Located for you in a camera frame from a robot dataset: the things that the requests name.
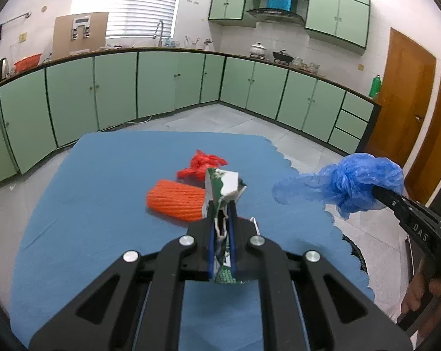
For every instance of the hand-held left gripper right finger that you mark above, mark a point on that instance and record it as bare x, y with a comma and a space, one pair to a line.
233, 248

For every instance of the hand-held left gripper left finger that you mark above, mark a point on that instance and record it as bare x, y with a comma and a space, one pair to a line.
208, 248

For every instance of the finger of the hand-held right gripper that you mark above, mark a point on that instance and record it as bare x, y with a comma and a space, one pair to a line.
386, 195

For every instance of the blue plastic bag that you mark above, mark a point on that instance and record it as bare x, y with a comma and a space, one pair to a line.
352, 179

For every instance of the orange foam fruit net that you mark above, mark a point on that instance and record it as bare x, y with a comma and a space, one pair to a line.
176, 199

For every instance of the black waste bin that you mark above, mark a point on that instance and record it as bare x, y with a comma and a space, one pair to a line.
357, 252

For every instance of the green white drink carton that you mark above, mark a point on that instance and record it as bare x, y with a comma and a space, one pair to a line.
224, 182

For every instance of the red plastic bag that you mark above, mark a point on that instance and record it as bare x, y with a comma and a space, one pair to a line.
202, 162

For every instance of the person's right hand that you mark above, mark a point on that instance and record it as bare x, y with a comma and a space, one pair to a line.
412, 292

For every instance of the wooden door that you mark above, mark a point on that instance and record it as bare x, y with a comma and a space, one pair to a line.
399, 98

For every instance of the green bottle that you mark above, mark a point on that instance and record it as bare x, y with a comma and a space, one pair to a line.
375, 87

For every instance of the blue scalloped table mat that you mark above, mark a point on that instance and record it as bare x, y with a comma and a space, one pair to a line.
96, 208

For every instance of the group of small jars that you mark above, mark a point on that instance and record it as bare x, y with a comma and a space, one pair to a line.
306, 66

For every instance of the black wok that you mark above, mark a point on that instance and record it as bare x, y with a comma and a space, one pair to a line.
282, 57

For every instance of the green lower kitchen cabinets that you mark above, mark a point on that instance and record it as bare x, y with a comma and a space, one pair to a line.
114, 87

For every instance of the white cooking pot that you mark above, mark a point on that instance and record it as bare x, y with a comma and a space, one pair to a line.
258, 50

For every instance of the utensil holder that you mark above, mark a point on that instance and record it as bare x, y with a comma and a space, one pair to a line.
191, 44

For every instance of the range hood with blue film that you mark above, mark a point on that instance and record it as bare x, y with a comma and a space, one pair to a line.
279, 2

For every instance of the steel kitchen faucet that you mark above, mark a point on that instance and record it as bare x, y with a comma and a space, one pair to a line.
158, 29

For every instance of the white window blind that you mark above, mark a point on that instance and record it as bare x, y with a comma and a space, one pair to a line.
132, 3

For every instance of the cardboard box with purifier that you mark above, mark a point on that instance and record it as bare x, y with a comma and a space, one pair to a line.
63, 36

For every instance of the red plastic basket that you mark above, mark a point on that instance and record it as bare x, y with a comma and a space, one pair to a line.
27, 63

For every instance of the steel electric kettle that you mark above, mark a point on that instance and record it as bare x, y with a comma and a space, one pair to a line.
2, 68

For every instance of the green upper wall cabinets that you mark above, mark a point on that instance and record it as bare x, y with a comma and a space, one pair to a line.
337, 18

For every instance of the metal towel rail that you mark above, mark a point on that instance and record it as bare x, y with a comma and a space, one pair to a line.
17, 17

